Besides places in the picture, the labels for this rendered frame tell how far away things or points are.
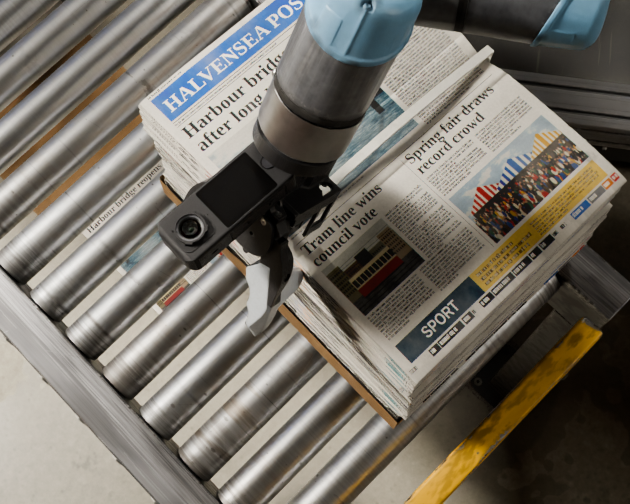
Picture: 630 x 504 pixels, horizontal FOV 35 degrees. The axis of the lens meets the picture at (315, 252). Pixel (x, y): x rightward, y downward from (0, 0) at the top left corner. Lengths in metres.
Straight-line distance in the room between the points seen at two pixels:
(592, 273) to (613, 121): 0.73
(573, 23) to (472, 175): 0.22
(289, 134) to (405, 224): 0.21
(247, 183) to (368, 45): 0.17
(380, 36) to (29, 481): 1.48
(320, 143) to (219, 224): 0.10
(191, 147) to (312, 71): 0.26
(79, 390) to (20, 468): 0.87
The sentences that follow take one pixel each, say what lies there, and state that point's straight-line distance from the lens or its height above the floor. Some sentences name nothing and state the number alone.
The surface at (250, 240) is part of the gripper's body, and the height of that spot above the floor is 1.12.
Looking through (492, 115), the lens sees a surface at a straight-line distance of 0.97.
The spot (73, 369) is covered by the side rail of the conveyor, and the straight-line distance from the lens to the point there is 1.18.
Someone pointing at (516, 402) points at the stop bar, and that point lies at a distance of 1.12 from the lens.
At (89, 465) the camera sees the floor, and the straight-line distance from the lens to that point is 1.99.
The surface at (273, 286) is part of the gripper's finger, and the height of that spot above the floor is 1.10.
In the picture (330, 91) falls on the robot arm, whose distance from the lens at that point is 0.71.
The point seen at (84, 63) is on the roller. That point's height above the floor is 0.80.
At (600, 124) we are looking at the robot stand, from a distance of 1.87.
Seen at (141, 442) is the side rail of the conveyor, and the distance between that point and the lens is 1.15.
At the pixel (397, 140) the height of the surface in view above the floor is 1.04.
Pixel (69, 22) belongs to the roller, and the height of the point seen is 0.80.
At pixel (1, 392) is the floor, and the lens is 2.06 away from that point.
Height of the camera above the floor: 1.92
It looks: 75 degrees down
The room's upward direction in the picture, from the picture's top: 11 degrees counter-clockwise
